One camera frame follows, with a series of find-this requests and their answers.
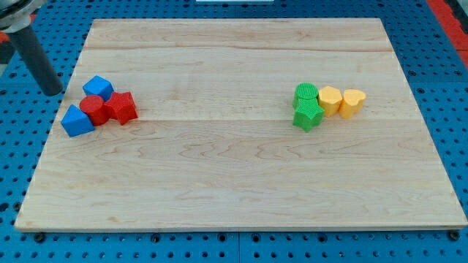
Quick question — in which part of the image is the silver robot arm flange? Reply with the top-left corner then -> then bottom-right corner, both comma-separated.
1,0 -> 48,33

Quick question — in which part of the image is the wooden board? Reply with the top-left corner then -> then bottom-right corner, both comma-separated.
15,18 -> 467,232

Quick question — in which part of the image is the green star block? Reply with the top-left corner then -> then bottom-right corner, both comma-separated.
292,99 -> 325,132

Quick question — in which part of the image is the green cylinder block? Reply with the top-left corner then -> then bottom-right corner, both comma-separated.
292,83 -> 319,109

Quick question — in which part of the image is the yellow hexagon block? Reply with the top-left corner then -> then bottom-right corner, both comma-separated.
318,86 -> 342,117

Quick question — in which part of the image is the red star block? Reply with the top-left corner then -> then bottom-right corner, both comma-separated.
104,91 -> 138,126

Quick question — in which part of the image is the yellow heart block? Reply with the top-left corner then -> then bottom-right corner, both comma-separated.
339,89 -> 366,118

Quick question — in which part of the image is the red cylinder block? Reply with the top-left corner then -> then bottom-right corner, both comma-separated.
79,95 -> 109,126

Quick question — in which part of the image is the blue cube block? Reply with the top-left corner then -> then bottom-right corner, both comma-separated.
83,75 -> 114,102

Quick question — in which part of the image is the blue triangular block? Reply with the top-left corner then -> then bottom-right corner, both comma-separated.
61,104 -> 95,137

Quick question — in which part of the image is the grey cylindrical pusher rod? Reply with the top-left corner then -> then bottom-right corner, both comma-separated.
6,26 -> 64,96

